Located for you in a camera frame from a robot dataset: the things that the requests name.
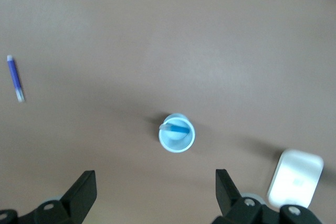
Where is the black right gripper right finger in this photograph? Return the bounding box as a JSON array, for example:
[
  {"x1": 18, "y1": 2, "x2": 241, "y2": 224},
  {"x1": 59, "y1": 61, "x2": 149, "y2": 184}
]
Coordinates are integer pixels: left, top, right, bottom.
[{"x1": 211, "y1": 168, "x2": 322, "y2": 224}]

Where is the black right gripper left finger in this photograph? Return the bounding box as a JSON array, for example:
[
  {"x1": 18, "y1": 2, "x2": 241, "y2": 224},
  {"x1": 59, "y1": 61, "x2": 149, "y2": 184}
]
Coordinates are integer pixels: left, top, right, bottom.
[{"x1": 0, "y1": 170, "x2": 97, "y2": 224}]

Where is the blue marker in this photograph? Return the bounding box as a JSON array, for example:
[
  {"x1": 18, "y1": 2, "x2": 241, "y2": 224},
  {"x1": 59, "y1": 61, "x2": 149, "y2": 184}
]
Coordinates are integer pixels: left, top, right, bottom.
[{"x1": 160, "y1": 123, "x2": 190, "y2": 134}]

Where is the white lamp stand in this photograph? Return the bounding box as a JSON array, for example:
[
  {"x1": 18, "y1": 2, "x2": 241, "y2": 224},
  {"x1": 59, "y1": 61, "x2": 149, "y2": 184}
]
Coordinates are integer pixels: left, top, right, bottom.
[{"x1": 266, "y1": 149, "x2": 324, "y2": 209}]

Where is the light blue mesh cup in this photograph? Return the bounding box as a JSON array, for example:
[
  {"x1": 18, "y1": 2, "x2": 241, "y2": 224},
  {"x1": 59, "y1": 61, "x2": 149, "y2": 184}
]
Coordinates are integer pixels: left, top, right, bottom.
[{"x1": 158, "y1": 113, "x2": 196, "y2": 154}]

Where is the purple marker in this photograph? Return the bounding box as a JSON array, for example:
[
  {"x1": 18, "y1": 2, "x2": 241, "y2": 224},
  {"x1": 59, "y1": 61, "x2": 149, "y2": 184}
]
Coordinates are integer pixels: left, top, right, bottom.
[{"x1": 6, "y1": 55, "x2": 26, "y2": 103}]

